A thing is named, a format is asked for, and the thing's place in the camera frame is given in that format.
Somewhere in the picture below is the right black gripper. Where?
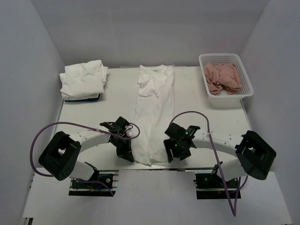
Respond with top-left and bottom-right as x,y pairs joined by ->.
164,138 -> 192,163

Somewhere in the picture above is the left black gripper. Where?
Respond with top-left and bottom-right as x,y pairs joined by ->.
111,135 -> 134,162

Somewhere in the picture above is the white printed t shirt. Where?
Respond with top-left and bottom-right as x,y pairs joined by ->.
132,65 -> 175,166

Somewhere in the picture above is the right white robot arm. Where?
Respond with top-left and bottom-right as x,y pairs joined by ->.
164,123 -> 277,187

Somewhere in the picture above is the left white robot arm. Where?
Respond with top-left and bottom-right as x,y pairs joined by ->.
38,117 -> 138,187

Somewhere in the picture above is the white plastic basket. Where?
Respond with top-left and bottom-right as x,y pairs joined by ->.
199,53 -> 254,109

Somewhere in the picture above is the pink t shirt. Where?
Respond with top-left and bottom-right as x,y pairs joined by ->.
204,62 -> 243,95

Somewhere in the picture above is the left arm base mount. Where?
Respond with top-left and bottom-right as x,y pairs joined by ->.
68,171 -> 119,197

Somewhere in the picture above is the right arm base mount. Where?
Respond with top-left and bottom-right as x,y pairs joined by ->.
188,165 -> 227,200

